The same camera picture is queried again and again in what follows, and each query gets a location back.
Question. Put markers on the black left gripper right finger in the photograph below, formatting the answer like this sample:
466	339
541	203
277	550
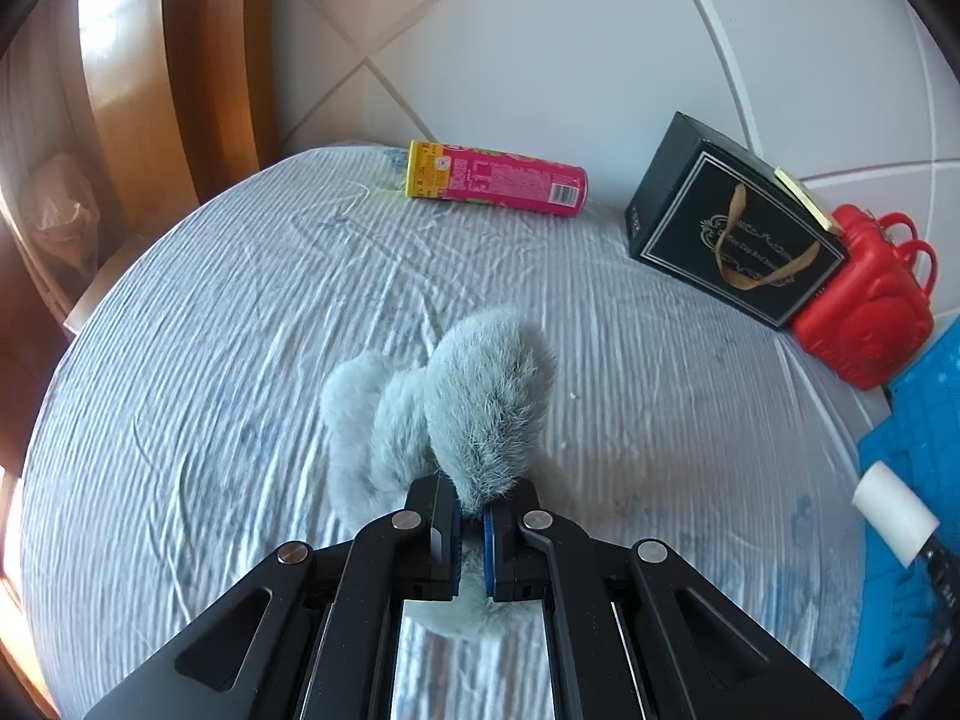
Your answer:
635	631

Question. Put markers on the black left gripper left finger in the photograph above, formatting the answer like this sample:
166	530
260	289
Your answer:
307	633

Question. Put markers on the white lint roller refill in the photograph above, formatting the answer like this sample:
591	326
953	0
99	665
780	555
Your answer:
895	512

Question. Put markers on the grey koala plush toy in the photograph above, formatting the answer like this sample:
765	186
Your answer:
475	412

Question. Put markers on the blue plastic storage crate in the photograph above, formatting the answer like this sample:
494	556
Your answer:
905	662

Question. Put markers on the red bear plastic case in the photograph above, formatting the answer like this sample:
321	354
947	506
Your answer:
875	313

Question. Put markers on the white striped bed sheet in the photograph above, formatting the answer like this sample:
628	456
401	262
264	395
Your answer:
180	439

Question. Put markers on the yellow card on box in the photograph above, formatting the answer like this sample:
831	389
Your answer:
799	192

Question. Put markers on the black coffee cup gift box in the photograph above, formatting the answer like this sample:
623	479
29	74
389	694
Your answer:
711	213

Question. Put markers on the pink yellow snack can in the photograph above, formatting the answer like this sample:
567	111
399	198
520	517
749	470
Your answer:
472	175

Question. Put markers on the wooden headboard frame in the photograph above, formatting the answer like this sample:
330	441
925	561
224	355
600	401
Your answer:
119	118

